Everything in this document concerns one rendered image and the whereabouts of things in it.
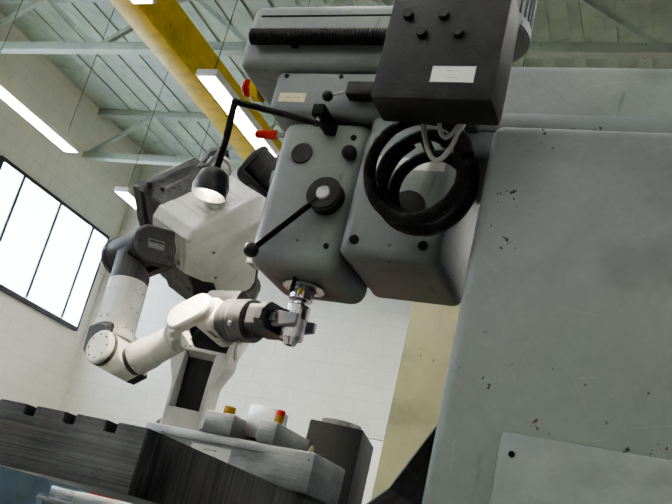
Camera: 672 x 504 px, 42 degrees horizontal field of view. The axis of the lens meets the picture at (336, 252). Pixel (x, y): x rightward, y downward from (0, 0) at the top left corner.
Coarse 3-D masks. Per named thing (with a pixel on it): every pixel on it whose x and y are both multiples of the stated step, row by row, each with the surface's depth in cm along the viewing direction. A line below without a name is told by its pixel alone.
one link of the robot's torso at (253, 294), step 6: (258, 282) 258; (258, 288) 258; (252, 294) 250; (198, 330) 239; (192, 336) 241; (198, 336) 239; (204, 336) 239; (198, 342) 241; (204, 342) 240; (210, 342) 240; (204, 348) 242; (210, 348) 241; (216, 348) 240; (222, 348) 240
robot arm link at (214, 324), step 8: (216, 296) 186; (224, 296) 185; (232, 296) 183; (240, 296) 183; (248, 296) 185; (216, 304) 182; (224, 304) 179; (216, 312) 181; (224, 312) 177; (208, 320) 180; (216, 320) 178; (200, 328) 183; (208, 328) 181; (216, 328) 178; (208, 336) 186; (216, 336) 183; (224, 336) 178; (224, 344) 186
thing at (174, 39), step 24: (120, 0) 733; (168, 0) 773; (144, 24) 759; (168, 24) 776; (192, 24) 812; (168, 48) 787; (192, 48) 815; (192, 72) 819; (192, 96) 862; (240, 96) 906; (216, 120) 899; (264, 120) 959; (240, 144) 938
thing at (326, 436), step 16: (320, 432) 191; (336, 432) 190; (352, 432) 190; (320, 448) 189; (336, 448) 189; (352, 448) 188; (368, 448) 201; (336, 464) 188; (352, 464) 187; (368, 464) 205; (352, 480) 186; (352, 496) 190
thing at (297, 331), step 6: (294, 312) 169; (300, 312) 169; (306, 312) 170; (300, 318) 169; (306, 318) 170; (300, 324) 169; (306, 324) 170; (282, 330) 169; (288, 330) 168; (294, 330) 168; (300, 330) 169; (282, 336) 169; (288, 336) 168; (294, 336) 168; (300, 336) 168; (300, 342) 170
